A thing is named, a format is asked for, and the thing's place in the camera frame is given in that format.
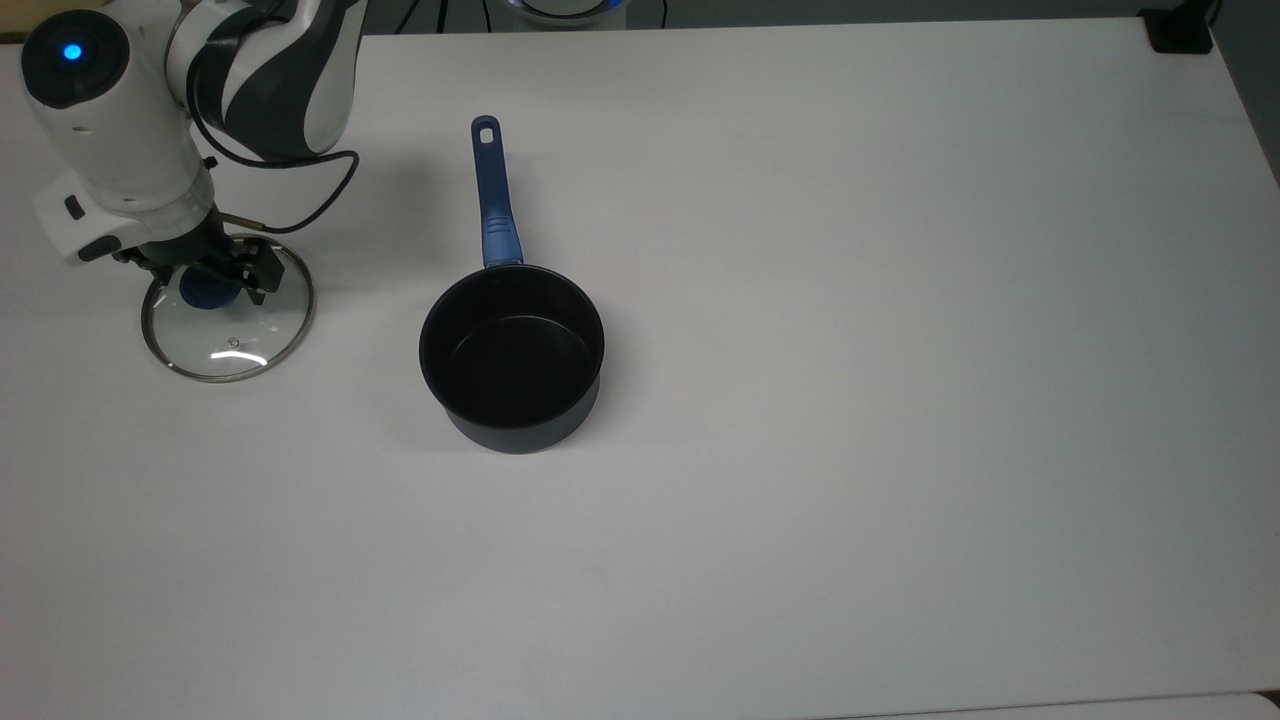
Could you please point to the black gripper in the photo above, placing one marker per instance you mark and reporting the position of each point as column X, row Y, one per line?
column 200, row 255

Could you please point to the glass lid with blue knob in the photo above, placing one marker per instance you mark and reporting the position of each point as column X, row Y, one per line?
column 230, row 335

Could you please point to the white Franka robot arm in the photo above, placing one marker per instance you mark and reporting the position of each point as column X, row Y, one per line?
column 110, row 130

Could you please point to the dark blue saucepan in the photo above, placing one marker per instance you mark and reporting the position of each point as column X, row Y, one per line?
column 510, row 365

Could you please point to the black mount block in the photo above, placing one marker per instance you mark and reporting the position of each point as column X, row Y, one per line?
column 1180, row 35

